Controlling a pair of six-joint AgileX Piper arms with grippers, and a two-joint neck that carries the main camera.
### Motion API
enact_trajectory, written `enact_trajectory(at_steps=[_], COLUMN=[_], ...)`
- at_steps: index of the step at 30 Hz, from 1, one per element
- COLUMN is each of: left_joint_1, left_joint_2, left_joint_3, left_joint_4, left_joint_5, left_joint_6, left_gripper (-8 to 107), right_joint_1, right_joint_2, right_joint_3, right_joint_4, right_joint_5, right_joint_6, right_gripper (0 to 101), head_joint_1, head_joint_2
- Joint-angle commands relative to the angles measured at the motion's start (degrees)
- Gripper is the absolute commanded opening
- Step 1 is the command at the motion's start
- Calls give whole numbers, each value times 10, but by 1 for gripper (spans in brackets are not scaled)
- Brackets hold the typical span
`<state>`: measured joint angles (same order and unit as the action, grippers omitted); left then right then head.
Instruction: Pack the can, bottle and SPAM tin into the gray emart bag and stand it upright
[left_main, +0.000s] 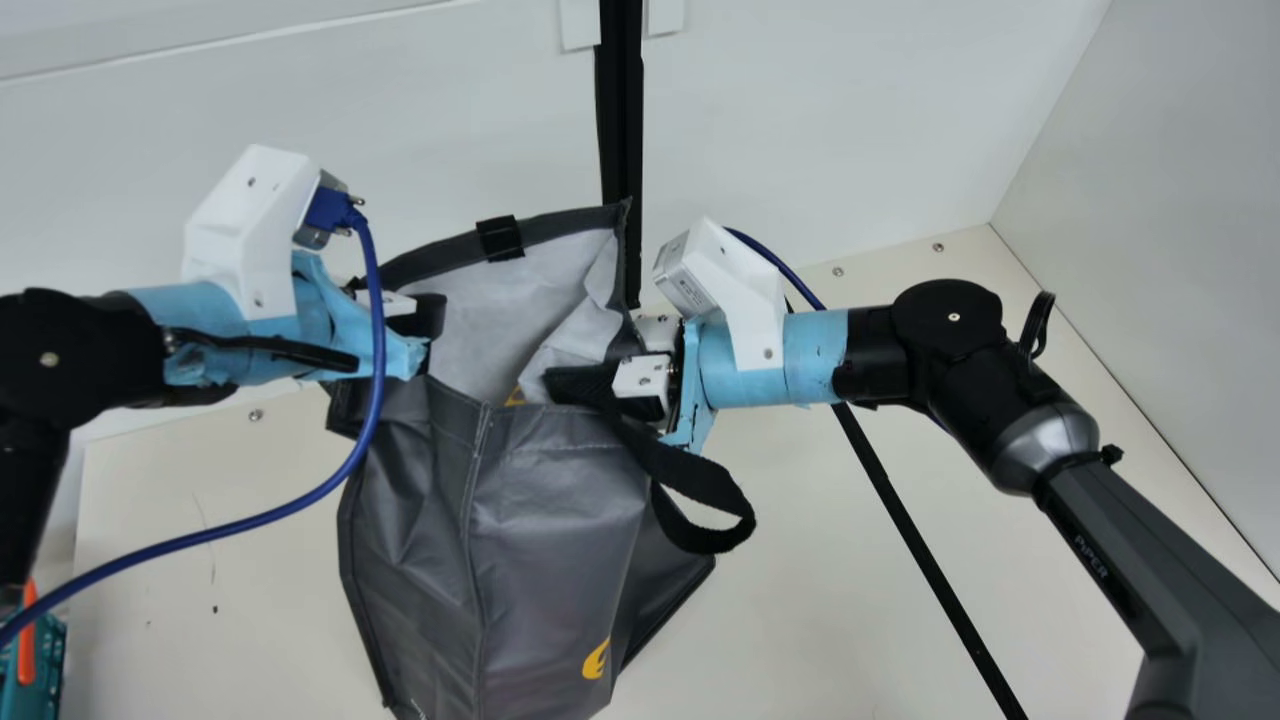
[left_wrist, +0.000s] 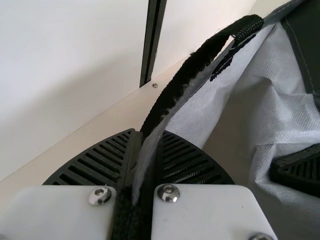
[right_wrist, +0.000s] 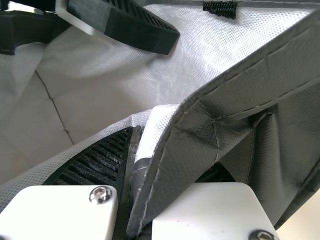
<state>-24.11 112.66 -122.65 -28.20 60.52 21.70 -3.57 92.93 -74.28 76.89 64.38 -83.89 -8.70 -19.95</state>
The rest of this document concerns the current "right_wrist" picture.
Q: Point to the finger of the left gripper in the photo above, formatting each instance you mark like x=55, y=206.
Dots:
x=125, y=25

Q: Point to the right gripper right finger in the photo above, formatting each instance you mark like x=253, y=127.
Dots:
x=212, y=212

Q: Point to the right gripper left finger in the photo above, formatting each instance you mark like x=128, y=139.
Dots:
x=50, y=212

